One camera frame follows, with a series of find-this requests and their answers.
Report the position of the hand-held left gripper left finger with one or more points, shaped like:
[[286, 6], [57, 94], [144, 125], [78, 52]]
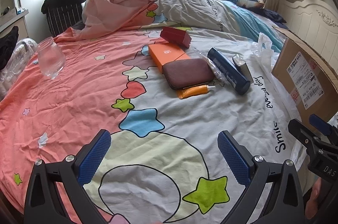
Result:
[[93, 156]]

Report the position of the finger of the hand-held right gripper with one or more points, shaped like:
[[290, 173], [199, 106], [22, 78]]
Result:
[[320, 124], [301, 132]]

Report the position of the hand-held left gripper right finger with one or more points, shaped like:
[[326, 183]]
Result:
[[232, 158]]

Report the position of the cardboard box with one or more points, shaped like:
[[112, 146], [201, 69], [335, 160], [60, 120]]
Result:
[[282, 68]]

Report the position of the orange tube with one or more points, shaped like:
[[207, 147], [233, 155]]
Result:
[[191, 91]]

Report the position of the dark blue bottle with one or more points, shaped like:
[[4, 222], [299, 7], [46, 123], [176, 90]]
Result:
[[229, 73]]

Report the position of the brown leather wallet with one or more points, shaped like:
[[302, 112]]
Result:
[[187, 72]]

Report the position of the orange box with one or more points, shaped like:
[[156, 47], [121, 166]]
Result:
[[163, 54]]

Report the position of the red gift box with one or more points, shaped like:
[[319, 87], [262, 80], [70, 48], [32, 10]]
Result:
[[174, 35]]

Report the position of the person's right hand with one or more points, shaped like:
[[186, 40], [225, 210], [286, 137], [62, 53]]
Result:
[[313, 197]]

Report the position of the printed star bedsheet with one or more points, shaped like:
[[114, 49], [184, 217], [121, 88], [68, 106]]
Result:
[[79, 107]]

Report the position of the small grey box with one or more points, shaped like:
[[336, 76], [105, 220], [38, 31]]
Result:
[[244, 68]]

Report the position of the white plastic bag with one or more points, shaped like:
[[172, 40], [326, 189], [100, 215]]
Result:
[[264, 54]]

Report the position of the clear plastic wrapper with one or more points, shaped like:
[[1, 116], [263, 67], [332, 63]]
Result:
[[214, 68]]

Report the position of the clear glass jar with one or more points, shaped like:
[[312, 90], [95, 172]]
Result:
[[50, 60]]

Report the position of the cream wooden headboard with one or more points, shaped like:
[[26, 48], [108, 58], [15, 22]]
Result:
[[311, 17]]

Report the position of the clear plastic bag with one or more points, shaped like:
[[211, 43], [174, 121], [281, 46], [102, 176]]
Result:
[[15, 68]]

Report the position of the dark navy blanket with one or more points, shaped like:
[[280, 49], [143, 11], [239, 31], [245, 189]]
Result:
[[273, 15]]

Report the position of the black clothing pile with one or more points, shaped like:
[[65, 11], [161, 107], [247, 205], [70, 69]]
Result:
[[8, 46]]

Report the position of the black striped suitcase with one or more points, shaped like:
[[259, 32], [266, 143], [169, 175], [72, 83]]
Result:
[[63, 9]]

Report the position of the white desk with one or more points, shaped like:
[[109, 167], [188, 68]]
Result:
[[13, 23]]

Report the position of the crumpled printed duvet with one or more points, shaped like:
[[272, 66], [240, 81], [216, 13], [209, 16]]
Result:
[[184, 7]]

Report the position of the white wall switch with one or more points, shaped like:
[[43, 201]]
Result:
[[19, 2]]

